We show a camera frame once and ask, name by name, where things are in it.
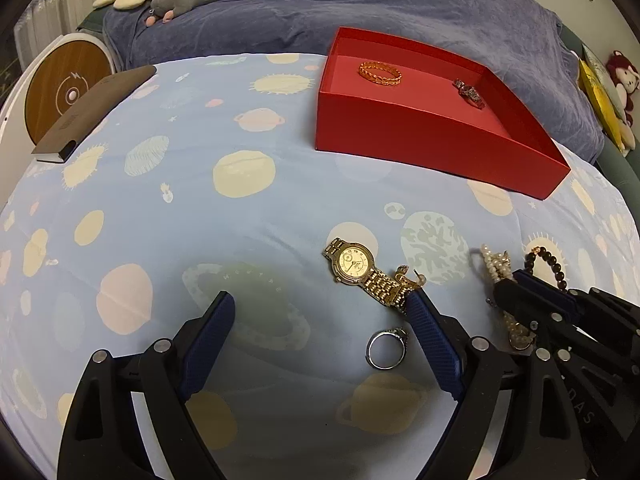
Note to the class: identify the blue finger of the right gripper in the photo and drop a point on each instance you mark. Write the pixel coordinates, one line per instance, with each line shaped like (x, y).
(542, 288)

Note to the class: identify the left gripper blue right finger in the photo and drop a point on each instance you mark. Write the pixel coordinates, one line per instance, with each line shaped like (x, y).
(438, 348)

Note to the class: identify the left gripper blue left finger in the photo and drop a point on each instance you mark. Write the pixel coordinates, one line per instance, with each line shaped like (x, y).
(201, 340)

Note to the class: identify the gold wrist watch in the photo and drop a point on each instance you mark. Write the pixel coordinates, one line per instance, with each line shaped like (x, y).
(352, 264)

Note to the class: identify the green sofa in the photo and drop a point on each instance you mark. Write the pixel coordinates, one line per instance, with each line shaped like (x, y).
(620, 168)

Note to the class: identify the yellow gold pillow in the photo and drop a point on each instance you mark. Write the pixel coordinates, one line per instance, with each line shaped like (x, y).
(601, 105)

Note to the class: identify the dark silver wrist watch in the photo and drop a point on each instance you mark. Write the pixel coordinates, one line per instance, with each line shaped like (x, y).
(469, 94)

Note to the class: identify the red monkey plush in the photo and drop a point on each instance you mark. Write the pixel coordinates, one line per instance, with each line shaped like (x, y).
(625, 78)

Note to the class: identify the grey green pillow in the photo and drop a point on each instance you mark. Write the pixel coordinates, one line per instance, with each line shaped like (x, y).
(607, 82)

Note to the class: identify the red cardboard tray box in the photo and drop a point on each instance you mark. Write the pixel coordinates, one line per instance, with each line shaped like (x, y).
(424, 122)

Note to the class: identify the brown notebook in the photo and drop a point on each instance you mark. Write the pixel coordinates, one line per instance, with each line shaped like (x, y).
(80, 120)

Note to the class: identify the purple blue bed blanket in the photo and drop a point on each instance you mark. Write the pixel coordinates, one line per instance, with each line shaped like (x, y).
(519, 40)

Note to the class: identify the round wooden white device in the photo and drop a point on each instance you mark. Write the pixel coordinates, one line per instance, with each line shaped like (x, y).
(54, 81)

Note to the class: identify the white curtain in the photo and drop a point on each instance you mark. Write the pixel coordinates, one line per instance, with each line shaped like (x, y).
(43, 21)

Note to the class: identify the gold chain bangle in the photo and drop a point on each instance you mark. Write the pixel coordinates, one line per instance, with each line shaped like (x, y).
(380, 73)

